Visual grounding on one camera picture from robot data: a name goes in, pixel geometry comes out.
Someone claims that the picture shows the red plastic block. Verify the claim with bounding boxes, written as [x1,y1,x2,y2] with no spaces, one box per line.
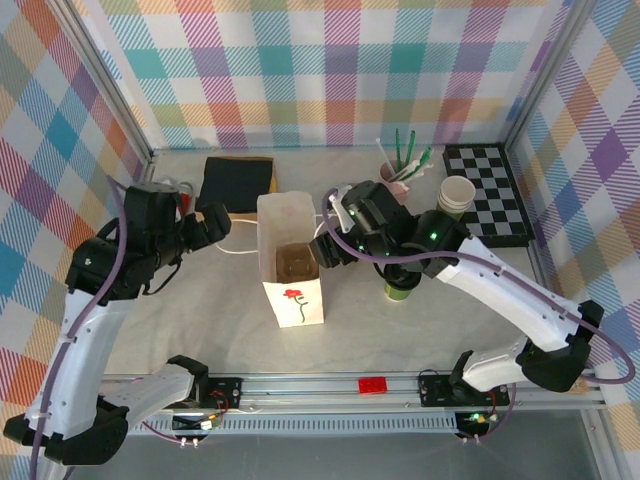
[357,375,390,396]

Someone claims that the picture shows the white plastic straw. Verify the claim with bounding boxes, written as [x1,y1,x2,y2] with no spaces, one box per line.
[375,138,397,174]

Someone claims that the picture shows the white floral paper bag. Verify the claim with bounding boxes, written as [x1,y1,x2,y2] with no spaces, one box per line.
[214,192,332,330]

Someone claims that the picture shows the black takeout cup lid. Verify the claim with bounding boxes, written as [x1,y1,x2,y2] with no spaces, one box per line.
[382,269,422,292]

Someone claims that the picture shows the black paper napkin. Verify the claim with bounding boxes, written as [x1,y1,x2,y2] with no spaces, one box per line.
[194,157,275,214]

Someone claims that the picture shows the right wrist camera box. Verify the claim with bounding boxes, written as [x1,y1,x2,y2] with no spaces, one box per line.
[327,183,362,232]

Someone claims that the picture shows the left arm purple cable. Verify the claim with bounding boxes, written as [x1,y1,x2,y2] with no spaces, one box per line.
[27,177,186,480]

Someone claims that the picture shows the small controller circuit board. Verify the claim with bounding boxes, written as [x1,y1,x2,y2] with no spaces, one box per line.
[455,410,501,427]
[172,413,222,432]

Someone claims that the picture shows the aluminium frame post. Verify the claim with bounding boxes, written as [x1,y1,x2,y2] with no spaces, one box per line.
[49,0,154,161]
[501,0,600,150]

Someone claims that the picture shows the green lidded takeout cup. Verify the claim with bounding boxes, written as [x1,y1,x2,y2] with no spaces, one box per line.
[383,282,420,303]

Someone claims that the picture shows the left thin black cable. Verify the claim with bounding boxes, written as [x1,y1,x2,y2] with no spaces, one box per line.
[142,262,182,297]

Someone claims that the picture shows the aluminium frame rail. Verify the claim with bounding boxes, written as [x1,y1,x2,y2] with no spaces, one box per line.
[502,141,609,401]
[127,151,157,211]
[97,370,606,416]

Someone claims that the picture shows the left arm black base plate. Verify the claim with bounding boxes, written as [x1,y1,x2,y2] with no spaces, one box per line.
[192,375,245,412]

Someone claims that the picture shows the white slotted cable duct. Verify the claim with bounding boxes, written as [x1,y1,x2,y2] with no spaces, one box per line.
[127,418,459,439]

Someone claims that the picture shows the pink metal bucket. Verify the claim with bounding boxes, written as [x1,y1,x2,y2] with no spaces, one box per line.
[377,160,412,199]

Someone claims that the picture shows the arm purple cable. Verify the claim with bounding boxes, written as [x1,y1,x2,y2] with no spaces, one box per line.
[322,188,635,444]
[27,177,186,480]

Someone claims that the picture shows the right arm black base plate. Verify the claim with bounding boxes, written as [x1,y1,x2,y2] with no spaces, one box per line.
[417,369,516,409]

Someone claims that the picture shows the black folding chessboard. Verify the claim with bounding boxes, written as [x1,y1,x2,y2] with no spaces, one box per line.
[441,143,536,250]

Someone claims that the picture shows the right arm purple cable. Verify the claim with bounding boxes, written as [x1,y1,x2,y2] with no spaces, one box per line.
[322,188,635,444]

